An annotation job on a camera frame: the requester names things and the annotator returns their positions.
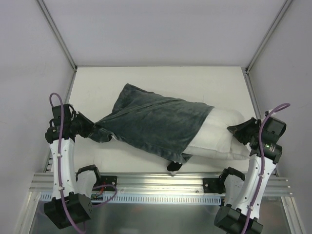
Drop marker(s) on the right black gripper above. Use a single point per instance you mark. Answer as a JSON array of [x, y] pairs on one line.
[[247, 133]]

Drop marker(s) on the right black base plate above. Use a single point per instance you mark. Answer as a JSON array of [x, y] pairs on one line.
[[212, 186]]

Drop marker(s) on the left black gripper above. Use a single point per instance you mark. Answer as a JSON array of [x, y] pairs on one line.
[[81, 124]]

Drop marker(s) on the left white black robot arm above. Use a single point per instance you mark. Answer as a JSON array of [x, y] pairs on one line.
[[71, 203]]

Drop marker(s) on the aluminium mounting rail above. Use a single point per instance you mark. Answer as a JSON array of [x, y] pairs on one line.
[[165, 184]]

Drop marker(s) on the left aluminium frame post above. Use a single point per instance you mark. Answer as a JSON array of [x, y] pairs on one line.
[[52, 25]]

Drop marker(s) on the right aluminium frame post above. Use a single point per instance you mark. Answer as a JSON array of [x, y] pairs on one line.
[[272, 28]]

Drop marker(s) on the white slotted cable duct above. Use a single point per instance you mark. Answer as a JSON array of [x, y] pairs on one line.
[[158, 199]]

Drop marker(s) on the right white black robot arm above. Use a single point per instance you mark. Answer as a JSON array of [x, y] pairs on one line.
[[243, 192]]

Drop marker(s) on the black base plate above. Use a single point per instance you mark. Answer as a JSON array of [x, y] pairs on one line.
[[212, 186], [107, 181]]

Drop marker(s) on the white pillow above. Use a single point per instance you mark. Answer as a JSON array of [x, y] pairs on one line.
[[214, 140]]

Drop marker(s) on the aluminium frame post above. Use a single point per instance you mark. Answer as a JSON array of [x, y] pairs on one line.
[[272, 28], [52, 25]]

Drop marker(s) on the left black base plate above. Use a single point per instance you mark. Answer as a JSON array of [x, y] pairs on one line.
[[107, 181]]

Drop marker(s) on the zebra and grey pillowcase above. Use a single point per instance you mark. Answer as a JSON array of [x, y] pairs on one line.
[[163, 126]]

